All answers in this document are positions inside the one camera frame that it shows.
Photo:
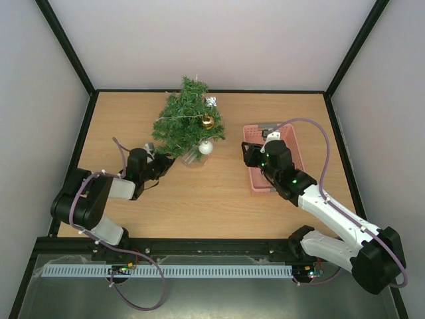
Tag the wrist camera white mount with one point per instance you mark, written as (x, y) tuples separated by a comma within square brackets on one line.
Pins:
[(150, 149), (269, 133)]

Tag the clear battery box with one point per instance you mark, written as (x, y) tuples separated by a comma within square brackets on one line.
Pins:
[(193, 158)]

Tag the clear string lights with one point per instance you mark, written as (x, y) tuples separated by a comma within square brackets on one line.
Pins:
[(183, 109)]

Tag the silver gift box ornament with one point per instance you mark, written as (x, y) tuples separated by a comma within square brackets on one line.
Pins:
[(210, 101)]

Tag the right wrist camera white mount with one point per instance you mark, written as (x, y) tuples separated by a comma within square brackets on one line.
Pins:
[(269, 133)]

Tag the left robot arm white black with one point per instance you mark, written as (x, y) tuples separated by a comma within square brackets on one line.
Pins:
[(82, 200)]

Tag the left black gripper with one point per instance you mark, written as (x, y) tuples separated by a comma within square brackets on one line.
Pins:
[(165, 163)]

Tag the black aluminium rail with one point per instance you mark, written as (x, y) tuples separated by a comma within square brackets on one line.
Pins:
[(275, 250)]

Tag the light blue cable duct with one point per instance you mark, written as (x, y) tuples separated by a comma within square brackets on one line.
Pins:
[(168, 271)]

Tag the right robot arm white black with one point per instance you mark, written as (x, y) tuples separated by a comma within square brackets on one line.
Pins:
[(373, 256)]

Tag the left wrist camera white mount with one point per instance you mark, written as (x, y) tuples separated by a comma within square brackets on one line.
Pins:
[(150, 149)]

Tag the small green christmas tree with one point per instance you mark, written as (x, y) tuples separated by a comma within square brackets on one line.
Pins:
[(175, 144)]

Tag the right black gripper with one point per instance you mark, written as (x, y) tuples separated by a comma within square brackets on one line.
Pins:
[(251, 154)]

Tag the white ball ornament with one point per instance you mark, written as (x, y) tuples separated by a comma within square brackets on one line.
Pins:
[(205, 147)]

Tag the pink plastic basket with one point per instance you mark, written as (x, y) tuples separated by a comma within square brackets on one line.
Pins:
[(283, 160)]

